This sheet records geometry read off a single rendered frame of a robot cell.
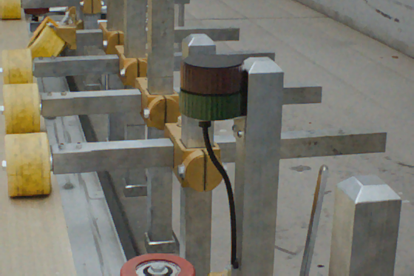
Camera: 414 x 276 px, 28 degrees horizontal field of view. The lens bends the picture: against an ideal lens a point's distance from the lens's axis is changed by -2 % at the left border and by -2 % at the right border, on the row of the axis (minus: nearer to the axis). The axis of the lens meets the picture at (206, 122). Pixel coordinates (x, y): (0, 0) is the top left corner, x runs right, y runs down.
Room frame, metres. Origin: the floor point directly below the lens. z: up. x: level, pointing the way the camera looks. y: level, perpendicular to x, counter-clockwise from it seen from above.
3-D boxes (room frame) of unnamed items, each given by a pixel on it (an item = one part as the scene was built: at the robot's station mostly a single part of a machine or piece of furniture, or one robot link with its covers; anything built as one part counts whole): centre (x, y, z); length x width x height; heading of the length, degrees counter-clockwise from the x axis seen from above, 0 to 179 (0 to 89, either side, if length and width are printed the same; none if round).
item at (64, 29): (1.74, 0.33, 0.95); 0.10 x 0.04 x 0.10; 104
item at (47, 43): (1.74, 0.35, 0.93); 0.09 x 0.08 x 0.09; 104
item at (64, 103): (1.30, 0.05, 0.95); 0.50 x 0.04 x 0.04; 104
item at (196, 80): (0.76, 0.00, 1.13); 0.06 x 0.06 x 0.02
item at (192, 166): (1.03, 0.02, 0.95); 0.14 x 0.06 x 0.05; 14
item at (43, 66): (1.54, 0.11, 0.95); 0.50 x 0.04 x 0.04; 104
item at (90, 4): (2.24, 0.32, 0.95); 0.14 x 0.06 x 0.05; 14
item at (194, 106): (0.76, 0.00, 1.10); 0.06 x 0.06 x 0.02
